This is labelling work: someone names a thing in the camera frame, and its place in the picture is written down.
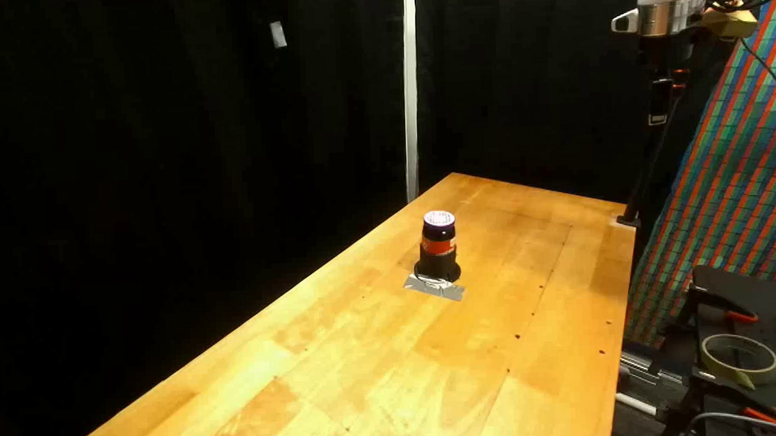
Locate white vertical pole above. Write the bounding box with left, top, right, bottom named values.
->
left=399, top=0, right=423, bottom=204

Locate black curtain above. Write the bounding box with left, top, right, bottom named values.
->
left=0, top=0, right=751, bottom=436

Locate colourful striped patterned panel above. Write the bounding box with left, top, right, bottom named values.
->
left=613, top=0, right=776, bottom=349

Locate black clamp with orange handle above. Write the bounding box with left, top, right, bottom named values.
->
left=677, top=282, right=761, bottom=339
left=689, top=371, right=776, bottom=431

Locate grey tape patch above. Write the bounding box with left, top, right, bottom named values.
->
left=403, top=272, right=466, bottom=304

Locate roll of beige tape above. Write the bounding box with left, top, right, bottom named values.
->
left=700, top=332, right=776, bottom=392

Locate dark bottle with red label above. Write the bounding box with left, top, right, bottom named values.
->
left=419, top=209, right=460, bottom=277

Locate grey cable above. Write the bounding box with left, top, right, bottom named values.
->
left=681, top=410, right=776, bottom=436

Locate black elastic band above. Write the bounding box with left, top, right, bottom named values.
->
left=413, top=258, right=463, bottom=286

